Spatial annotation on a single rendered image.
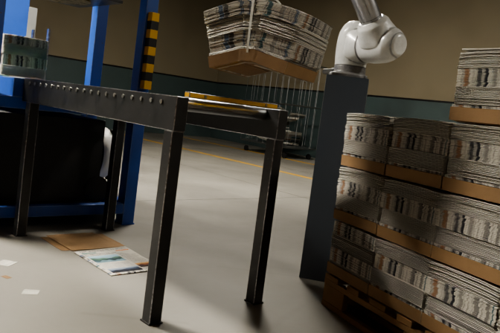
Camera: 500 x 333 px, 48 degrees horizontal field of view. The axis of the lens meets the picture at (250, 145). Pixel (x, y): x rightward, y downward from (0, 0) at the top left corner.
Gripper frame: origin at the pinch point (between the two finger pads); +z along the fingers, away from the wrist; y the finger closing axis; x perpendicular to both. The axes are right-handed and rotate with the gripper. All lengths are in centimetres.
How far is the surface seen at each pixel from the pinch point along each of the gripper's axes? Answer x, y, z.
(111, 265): 3, 133, -55
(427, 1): -776, -126, -148
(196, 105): 24, 52, -9
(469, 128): 3, 41, 80
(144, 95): 33, 51, -26
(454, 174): 2, 57, 79
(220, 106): 13, 51, -6
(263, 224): -7, 95, 10
